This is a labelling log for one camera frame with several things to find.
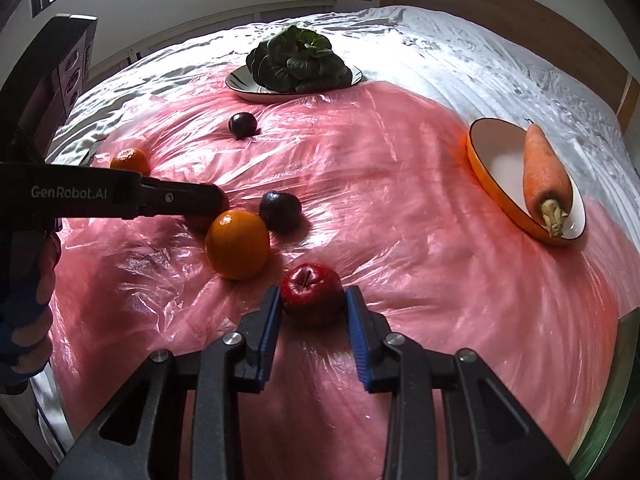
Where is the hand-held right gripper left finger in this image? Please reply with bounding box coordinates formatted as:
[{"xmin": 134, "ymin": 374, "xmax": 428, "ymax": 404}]
[{"xmin": 52, "ymin": 285, "xmax": 283, "ymax": 480}]

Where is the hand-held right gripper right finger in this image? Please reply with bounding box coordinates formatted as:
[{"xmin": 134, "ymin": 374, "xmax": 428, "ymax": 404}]
[{"xmin": 345, "ymin": 285, "xmax": 576, "ymax": 480}]

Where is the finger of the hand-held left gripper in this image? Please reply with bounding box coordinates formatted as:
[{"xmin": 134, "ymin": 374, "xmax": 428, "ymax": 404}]
[{"xmin": 135, "ymin": 175, "xmax": 226, "ymax": 218}]

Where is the small orange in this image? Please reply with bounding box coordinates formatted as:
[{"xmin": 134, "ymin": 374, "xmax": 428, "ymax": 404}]
[{"xmin": 109, "ymin": 147, "xmax": 151, "ymax": 176}]

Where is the green metal tray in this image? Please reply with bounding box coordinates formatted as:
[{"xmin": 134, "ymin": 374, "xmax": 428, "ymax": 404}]
[{"xmin": 570, "ymin": 305, "xmax": 633, "ymax": 480}]

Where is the person's left hand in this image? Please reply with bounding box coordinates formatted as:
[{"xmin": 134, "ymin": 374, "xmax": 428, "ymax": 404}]
[{"xmin": 0, "ymin": 234, "xmax": 63, "ymax": 396}]

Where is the pink plastic sheet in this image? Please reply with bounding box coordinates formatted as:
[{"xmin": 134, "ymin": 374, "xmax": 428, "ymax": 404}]
[{"xmin": 47, "ymin": 62, "xmax": 626, "ymax": 480}]

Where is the striped white plate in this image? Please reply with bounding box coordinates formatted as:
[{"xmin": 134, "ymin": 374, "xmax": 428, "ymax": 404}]
[{"xmin": 225, "ymin": 64, "xmax": 363, "ymax": 103}]

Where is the dark green bok choy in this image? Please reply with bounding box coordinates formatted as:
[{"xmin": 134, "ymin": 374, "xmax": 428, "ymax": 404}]
[{"xmin": 245, "ymin": 24, "xmax": 351, "ymax": 95}]

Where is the orange rimmed white plate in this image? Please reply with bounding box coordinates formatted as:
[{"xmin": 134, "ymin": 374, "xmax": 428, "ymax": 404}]
[{"xmin": 466, "ymin": 117, "xmax": 587, "ymax": 247}]

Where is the carrot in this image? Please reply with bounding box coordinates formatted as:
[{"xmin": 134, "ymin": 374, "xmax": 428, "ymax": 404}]
[{"xmin": 522, "ymin": 122, "xmax": 573, "ymax": 238}]

